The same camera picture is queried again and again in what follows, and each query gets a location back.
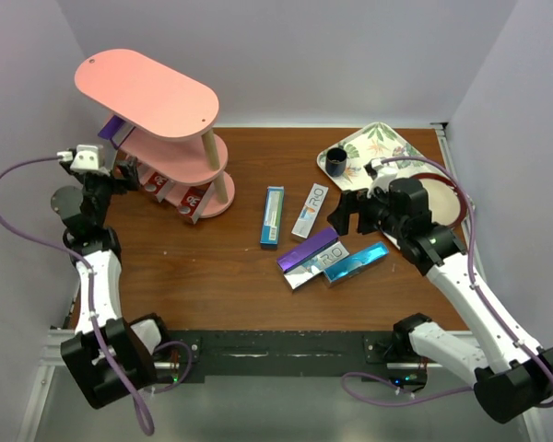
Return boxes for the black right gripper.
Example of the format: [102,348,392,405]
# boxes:
[327,183,406,239]

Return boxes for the purple toothpaste box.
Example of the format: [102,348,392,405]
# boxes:
[97,115,135,150]
[276,227,338,273]

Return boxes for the red silver toothpaste box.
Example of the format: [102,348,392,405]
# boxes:
[143,171,175,203]

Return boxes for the red 3D toothpaste box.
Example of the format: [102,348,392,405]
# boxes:
[177,183,214,225]

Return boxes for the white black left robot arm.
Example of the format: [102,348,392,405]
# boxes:
[51,145,172,409]

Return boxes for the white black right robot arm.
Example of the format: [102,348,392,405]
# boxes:
[327,178,553,424]

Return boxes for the red toothpaste box behind shelf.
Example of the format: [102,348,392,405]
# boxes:
[125,156,143,173]

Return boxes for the pink three tier shelf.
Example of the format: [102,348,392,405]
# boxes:
[75,49,235,218]

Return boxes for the silver R&O sensitive toothpaste box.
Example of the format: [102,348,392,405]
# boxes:
[291,183,329,240]

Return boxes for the shiny blue toothpaste box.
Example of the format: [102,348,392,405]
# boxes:
[324,242,389,287]

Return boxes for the floral leaf print tray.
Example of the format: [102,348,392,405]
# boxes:
[316,121,477,231]

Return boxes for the dark blue mug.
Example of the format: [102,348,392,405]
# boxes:
[325,147,347,178]

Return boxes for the silver R&O lower toothpaste box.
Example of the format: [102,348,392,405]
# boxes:
[284,242,349,291]

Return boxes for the blue green toothpaste box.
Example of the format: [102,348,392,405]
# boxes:
[260,186,285,250]

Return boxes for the red rimmed beige plate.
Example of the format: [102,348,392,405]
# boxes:
[414,173,467,227]

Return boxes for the black front base bar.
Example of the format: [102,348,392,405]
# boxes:
[170,330,430,389]

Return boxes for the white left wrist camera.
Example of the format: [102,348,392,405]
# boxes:
[57,145,109,175]

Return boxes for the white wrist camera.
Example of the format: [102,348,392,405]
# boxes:
[57,145,109,175]
[364,158,398,198]

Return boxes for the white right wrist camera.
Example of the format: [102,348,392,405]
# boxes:
[364,158,398,198]

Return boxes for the aluminium frame rail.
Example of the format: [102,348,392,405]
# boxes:
[430,122,458,179]

